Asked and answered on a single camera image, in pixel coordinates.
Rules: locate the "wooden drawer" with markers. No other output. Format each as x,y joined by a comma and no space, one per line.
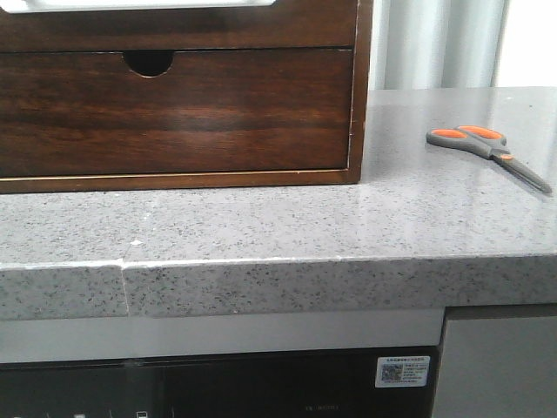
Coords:
251,110
282,24

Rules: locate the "grey orange scissors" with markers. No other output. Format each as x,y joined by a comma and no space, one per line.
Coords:
487,144

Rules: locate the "dark wooden drawer cabinet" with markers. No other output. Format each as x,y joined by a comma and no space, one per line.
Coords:
153,63

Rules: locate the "black built-in appliance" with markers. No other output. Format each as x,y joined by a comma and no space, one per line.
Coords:
314,383

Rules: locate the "white QR code sticker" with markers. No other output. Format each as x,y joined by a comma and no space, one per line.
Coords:
402,371

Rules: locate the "white grey curtain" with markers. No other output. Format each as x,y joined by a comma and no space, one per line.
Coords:
435,44

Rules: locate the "grey cabinet door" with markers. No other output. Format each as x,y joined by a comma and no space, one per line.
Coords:
497,362

